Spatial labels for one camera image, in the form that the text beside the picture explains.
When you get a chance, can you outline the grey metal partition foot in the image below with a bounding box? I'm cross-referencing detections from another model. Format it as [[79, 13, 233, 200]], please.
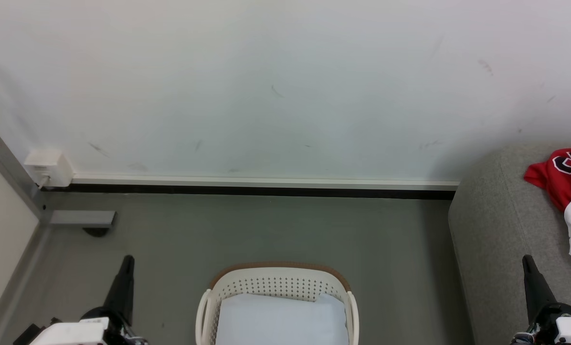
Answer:
[[47, 209, 118, 238]]

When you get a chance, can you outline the grey fabric sofa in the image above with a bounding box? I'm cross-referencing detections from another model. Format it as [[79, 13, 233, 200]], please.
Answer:
[[448, 144, 571, 345]]

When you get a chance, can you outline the beige partition panel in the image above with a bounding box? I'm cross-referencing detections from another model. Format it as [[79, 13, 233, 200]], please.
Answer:
[[0, 149, 41, 331]]

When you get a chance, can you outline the red and white jersey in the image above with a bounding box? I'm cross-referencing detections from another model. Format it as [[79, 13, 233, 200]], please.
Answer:
[[523, 143, 571, 267]]

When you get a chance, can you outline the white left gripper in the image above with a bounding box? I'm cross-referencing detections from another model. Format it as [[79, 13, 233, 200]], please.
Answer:
[[29, 255, 148, 345]]

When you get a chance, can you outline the light blue cloth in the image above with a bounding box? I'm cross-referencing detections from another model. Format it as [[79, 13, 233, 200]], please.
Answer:
[[216, 292, 350, 345]]

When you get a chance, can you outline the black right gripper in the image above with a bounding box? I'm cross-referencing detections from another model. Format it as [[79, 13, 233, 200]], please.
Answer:
[[510, 254, 571, 345]]

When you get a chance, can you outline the white plastic laundry basket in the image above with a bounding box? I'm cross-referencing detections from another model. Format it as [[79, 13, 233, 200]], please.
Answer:
[[195, 262, 360, 345]]

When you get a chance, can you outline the white and black baseboard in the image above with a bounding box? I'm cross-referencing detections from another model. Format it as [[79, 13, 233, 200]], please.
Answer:
[[41, 173, 460, 201]]

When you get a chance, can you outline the white wall socket box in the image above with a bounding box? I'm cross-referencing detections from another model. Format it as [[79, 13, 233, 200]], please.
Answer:
[[24, 149, 74, 189]]

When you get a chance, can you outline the grey metal partition post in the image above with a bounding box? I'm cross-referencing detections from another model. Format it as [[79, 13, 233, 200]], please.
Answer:
[[0, 122, 52, 226]]

